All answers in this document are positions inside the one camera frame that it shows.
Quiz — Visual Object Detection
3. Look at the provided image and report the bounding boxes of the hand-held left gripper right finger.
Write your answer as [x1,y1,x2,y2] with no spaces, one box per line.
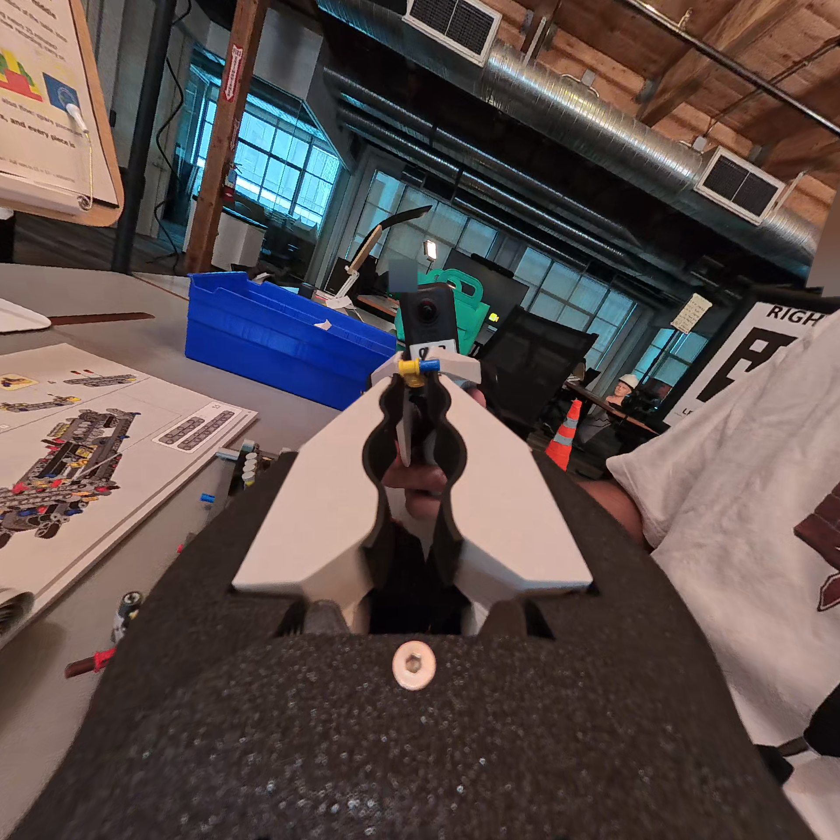
[428,374,595,637]

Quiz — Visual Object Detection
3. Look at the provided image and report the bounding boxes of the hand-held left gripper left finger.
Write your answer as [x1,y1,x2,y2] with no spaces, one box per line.
[231,378,403,635]

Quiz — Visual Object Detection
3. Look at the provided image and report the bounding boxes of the lego car chassis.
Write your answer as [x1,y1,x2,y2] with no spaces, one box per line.
[64,441,293,679]

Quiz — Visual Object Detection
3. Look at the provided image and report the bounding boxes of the lego instruction booklet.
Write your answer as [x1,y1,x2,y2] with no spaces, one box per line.
[0,343,258,647]

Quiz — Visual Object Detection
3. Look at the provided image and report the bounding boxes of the green bag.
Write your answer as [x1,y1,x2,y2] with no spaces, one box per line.
[394,266,490,358]

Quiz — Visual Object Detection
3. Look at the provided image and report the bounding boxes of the black office chair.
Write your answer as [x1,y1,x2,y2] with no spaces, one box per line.
[476,305,598,441]

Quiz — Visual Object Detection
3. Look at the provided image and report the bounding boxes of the black desk lamp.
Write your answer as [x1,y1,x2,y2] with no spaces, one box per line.
[326,205,434,309]

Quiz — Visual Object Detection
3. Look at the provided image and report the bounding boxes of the orange traffic cone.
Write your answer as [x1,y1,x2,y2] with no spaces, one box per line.
[545,399,584,471]

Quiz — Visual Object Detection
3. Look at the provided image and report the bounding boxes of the blue plastic bin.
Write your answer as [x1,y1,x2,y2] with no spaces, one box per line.
[185,271,398,411]

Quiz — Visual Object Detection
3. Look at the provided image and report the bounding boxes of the white cabinet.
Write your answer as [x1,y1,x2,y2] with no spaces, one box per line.
[213,210,266,270]

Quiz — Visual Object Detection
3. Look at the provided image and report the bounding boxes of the person's white t-shirt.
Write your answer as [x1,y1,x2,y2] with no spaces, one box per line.
[607,315,840,840]

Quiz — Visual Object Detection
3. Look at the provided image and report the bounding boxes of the white paper note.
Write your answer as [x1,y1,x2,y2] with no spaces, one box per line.
[669,293,713,334]

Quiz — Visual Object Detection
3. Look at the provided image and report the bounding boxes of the black framed marker sign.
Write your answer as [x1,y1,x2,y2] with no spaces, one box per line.
[663,298,840,427]

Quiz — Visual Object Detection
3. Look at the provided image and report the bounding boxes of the white air vent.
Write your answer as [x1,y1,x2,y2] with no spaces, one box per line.
[402,0,503,67]
[694,146,785,225]

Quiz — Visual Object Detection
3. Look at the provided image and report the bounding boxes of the black metal pole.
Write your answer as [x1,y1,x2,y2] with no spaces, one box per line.
[112,0,178,273]

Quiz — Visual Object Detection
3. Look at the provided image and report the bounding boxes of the wood-edged white board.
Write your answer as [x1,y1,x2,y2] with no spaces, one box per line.
[0,0,124,227]

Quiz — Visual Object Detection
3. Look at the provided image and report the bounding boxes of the dark wall monitor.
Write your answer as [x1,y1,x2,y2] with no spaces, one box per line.
[443,249,529,329]

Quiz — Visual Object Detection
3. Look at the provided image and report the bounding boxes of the silver air duct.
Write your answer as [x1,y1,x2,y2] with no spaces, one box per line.
[315,0,821,263]

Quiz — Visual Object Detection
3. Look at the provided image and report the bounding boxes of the wooden post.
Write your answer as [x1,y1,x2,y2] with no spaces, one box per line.
[184,0,271,273]

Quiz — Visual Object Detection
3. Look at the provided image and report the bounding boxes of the black clip with cord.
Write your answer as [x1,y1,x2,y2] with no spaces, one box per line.
[755,686,840,785]

